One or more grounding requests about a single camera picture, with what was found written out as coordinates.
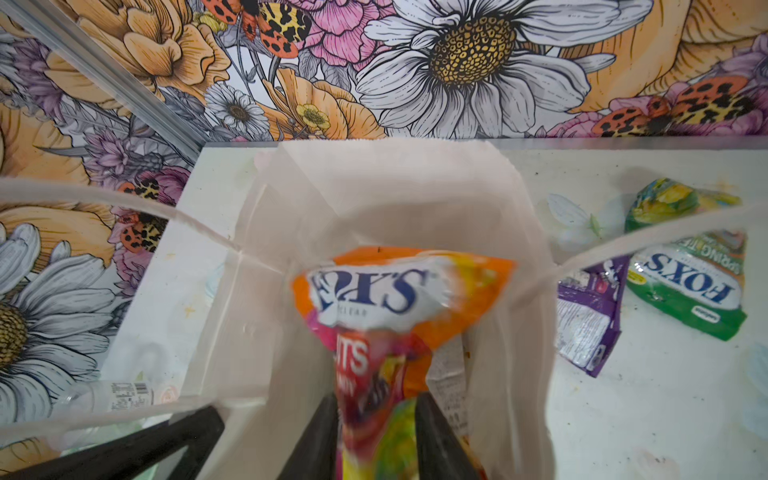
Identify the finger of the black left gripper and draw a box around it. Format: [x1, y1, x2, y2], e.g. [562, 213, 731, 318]
[5, 406, 225, 480]

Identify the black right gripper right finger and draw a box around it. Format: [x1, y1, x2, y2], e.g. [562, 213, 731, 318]
[415, 393, 480, 480]

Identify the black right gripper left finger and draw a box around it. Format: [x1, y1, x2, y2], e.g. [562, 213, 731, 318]
[277, 394, 339, 480]

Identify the white flower-print paper bag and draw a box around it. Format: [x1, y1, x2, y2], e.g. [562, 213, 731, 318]
[0, 139, 768, 480]

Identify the purple candy bag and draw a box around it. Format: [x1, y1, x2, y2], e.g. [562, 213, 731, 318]
[555, 256, 630, 378]

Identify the green Fox's spring tea bag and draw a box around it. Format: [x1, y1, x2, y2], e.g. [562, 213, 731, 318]
[625, 178, 747, 341]

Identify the clear plastic bottle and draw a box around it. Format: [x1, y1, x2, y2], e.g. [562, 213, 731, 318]
[46, 381, 179, 452]

